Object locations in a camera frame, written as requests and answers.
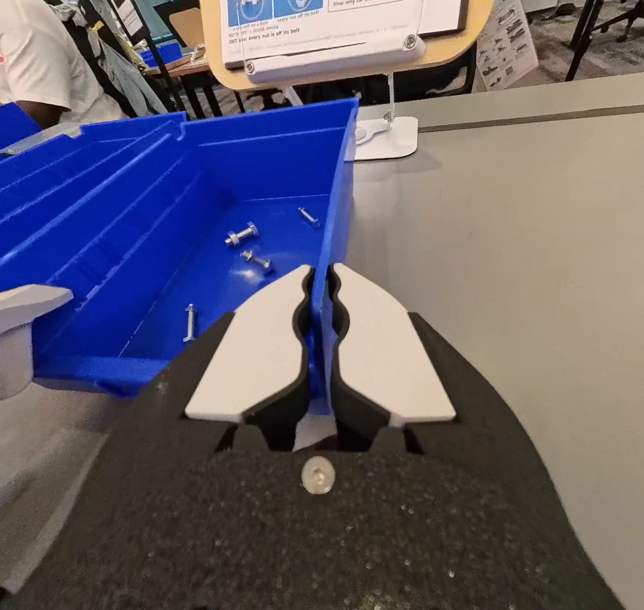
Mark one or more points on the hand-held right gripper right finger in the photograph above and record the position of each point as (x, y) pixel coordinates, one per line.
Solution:
(392, 363)

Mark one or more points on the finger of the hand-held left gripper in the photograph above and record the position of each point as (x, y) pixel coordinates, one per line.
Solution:
(25, 303)

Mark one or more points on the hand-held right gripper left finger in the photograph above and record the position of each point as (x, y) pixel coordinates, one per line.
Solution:
(241, 358)

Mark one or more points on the thin long silver bolt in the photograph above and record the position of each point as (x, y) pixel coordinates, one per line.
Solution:
(189, 324)

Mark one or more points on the thick silver bolt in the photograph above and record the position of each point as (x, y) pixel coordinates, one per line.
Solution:
(259, 264)
(245, 234)

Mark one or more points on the large silver hex nut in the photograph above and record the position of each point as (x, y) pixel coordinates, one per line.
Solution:
(232, 240)

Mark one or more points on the short silver bolt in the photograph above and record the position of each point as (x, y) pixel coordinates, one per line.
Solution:
(309, 218)

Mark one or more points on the blue plastic bin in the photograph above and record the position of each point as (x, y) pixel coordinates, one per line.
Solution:
(15, 122)
(151, 192)

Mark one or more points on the grey desk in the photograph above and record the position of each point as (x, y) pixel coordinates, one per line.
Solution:
(503, 268)

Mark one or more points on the white document stand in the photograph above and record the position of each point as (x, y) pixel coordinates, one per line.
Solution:
(387, 140)

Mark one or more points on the denim jacket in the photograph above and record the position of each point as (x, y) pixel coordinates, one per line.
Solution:
(131, 82)

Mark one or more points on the hanging paper sign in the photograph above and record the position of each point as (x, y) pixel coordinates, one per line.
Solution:
(508, 42)

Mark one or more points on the wooden stand board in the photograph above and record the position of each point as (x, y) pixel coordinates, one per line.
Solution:
(483, 27)

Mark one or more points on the printed instruction sheet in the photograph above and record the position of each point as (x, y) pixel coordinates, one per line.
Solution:
(352, 16)

